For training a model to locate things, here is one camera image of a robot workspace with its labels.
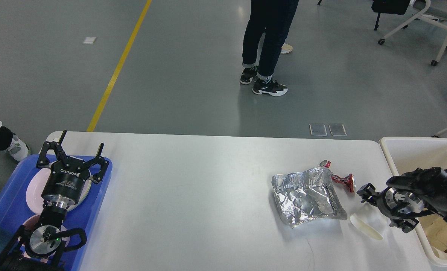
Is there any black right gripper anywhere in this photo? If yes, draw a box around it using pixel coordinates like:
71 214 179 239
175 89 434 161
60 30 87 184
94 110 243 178
357 183 425 233

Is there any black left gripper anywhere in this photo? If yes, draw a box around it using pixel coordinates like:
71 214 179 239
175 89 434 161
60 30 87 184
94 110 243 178
36 130 110 207

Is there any pink plate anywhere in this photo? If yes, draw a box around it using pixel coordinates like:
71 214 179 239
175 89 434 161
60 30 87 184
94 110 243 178
26 168 79 214

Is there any brown paper sheet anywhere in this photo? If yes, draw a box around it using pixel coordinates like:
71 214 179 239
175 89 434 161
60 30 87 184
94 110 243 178
418 214 447 251

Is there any aluminium foil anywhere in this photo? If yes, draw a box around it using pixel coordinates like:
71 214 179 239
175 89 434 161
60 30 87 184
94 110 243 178
271 167 348 228

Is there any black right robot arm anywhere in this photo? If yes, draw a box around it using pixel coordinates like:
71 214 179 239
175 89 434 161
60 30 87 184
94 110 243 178
357 167 447 233

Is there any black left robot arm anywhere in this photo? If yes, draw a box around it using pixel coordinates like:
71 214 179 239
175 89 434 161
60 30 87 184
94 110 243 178
0 131 113 271

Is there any small red object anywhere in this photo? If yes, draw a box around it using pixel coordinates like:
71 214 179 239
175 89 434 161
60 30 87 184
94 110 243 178
319 160 356 193

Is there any cream plastic bin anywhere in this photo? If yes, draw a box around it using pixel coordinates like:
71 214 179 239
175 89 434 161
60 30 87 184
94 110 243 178
379 137 447 271

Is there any white sneaker at left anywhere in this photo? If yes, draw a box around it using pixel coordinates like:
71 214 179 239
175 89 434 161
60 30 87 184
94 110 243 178
0 126 31 162

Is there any right metal floor plate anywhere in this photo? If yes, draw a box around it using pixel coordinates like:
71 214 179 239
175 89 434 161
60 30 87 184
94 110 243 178
328 123 347 137

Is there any metal floor plate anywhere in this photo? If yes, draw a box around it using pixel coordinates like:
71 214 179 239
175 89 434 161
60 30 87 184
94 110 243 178
328 123 347 137
309 123 327 137

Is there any left metal floor plate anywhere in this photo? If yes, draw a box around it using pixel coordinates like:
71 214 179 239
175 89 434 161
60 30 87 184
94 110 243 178
309 123 327 137

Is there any white floor label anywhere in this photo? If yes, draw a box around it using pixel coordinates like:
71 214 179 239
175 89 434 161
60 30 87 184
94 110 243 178
82 37 97 44

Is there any person with white sneakers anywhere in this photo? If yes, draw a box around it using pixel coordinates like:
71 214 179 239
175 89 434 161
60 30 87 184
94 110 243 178
280 43 293 54

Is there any white office chair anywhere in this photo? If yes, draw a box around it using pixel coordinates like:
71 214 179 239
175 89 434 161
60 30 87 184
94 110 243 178
378 0 447 66

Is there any person in black trousers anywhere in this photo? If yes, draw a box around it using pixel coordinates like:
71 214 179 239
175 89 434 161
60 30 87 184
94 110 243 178
240 0 299 97

